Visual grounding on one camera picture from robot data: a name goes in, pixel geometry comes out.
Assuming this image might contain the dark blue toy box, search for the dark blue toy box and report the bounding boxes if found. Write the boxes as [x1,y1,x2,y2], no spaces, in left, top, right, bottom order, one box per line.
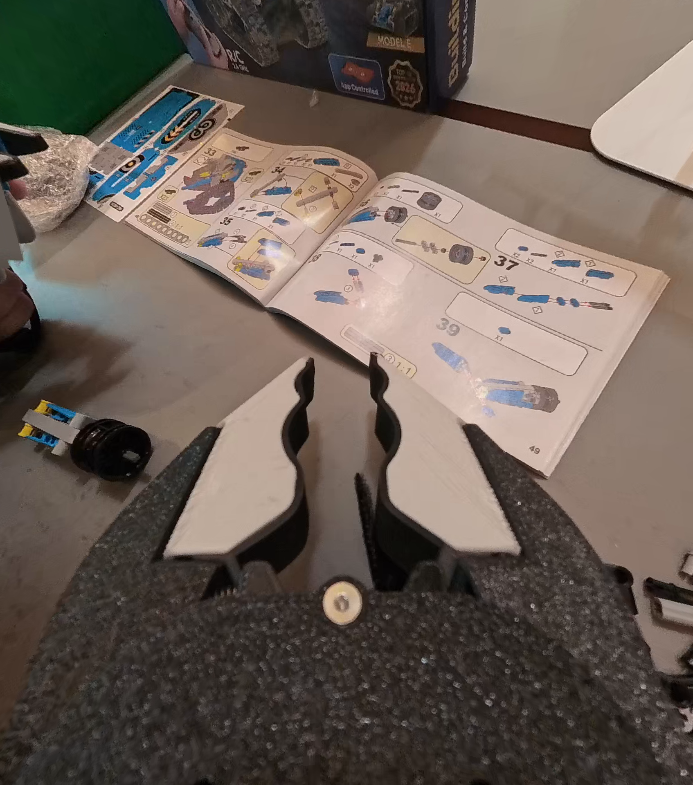
[159,0,477,115]

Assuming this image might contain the white stand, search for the white stand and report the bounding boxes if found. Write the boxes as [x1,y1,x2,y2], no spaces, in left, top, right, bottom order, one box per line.
[590,12,693,217]

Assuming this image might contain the building instruction manual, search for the building instruction manual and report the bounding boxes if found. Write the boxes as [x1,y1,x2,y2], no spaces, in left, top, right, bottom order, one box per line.
[124,127,671,481]

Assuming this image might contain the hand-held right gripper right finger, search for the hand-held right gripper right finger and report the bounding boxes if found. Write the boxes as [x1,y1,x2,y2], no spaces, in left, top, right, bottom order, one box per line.
[369,352,521,557]

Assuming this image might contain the green panel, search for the green panel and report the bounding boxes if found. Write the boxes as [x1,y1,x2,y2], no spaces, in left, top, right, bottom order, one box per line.
[0,0,191,136]

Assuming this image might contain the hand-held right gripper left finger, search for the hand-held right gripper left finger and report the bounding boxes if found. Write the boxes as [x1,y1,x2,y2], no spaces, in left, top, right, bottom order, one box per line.
[162,357,317,562]

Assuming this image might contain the grey desk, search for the grey desk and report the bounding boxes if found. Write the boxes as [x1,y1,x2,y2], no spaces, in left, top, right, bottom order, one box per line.
[0,52,693,785]

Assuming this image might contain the blue sticker sheet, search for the blue sticker sheet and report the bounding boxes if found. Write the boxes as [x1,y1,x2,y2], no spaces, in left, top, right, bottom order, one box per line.
[84,85,245,213]

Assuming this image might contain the toy wheel block assembly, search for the toy wheel block assembly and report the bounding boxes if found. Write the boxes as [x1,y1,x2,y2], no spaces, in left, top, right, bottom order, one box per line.
[18,399,154,482]

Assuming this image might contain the crumpled clear plastic wrap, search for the crumpled clear plastic wrap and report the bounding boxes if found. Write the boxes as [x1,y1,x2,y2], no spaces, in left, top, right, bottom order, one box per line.
[14,126,100,235]

